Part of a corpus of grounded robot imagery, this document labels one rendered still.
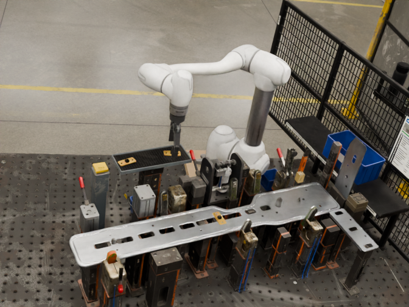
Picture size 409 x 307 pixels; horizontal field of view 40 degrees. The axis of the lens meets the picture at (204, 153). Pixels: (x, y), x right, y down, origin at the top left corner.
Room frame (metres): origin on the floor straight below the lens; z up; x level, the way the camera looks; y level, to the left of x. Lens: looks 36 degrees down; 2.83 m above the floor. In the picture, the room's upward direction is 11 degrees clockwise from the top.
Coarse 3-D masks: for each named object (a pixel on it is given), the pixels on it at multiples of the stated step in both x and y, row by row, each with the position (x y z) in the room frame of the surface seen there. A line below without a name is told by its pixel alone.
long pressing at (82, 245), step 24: (264, 192) 2.28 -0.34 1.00; (288, 192) 2.33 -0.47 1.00; (312, 192) 2.36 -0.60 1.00; (168, 216) 1.97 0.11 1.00; (192, 216) 2.01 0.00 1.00; (240, 216) 2.07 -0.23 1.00; (264, 216) 2.11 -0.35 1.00; (288, 216) 2.14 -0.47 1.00; (72, 240) 1.72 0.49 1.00; (96, 240) 1.74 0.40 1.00; (144, 240) 1.80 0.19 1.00; (168, 240) 1.82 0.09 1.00; (192, 240) 1.86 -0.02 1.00; (96, 264) 1.61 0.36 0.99
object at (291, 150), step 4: (288, 148) 2.42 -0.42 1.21; (292, 148) 2.42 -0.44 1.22; (288, 152) 2.40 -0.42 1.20; (292, 152) 2.40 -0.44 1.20; (296, 152) 2.39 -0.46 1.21; (288, 156) 2.40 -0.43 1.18; (292, 156) 2.41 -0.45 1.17; (288, 160) 2.39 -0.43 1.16; (292, 160) 2.41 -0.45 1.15; (288, 164) 2.40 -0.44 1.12; (292, 164) 2.40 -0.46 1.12; (284, 168) 2.40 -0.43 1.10; (288, 168) 2.40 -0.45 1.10; (284, 172) 2.39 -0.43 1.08; (288, 172) 2.40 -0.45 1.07; (288, 176) 2.40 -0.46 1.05
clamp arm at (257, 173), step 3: (255, 171) 2.32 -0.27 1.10; (258, 171) 2.32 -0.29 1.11; (255, 174) 2.31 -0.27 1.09; (258, 174) 2.31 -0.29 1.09; (261, 174) 2.32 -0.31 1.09; (255, 177) 2.30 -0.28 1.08; (258, 177) 2.30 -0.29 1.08; (255, 180) 2.30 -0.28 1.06; (258, 180) 2.31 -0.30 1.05; (255, 183) 2.30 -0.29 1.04; (258, 183) 2.31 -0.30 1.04; (255, 186) 2.30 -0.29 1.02; (258, 186) 2.30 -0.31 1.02; (252, 189) 2.30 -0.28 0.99; (255, 189) 2.29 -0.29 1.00; (258, 189) 2.30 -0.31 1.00; (255, 192) 2.29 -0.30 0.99
